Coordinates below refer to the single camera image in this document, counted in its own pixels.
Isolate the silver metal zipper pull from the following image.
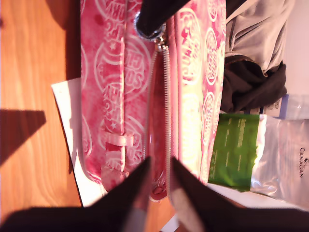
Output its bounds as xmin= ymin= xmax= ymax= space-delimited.
xmin=134 ymin=11 xmax=169 ymax=53

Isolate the grey beige garment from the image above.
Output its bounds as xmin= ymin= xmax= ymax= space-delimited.
xmin=225 ymin=0 xmax=296 ymax=73

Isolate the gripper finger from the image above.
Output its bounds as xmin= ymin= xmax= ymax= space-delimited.
xmin=171 ymin=157 xmax=242 ymax=213
xmin=151 ymin=0 xmax=191 ymax=36
xmin=89 ymin=156 xmax=152 ymax=213
xmin=137 ymin=0 xmax=167 ymax=36

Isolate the pink printed zip bag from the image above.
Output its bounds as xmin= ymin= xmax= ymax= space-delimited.
xmin=79 ymin=0 xmax=227 ymax=203

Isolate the silver green pet food bag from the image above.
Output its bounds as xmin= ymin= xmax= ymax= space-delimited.
xmin=208 ymin=113 xmax=309 ymax=208

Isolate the white printed letter sheet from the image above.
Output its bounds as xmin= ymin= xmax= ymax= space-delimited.
xmin=51 ymin=77 xmax=247 ymax=232

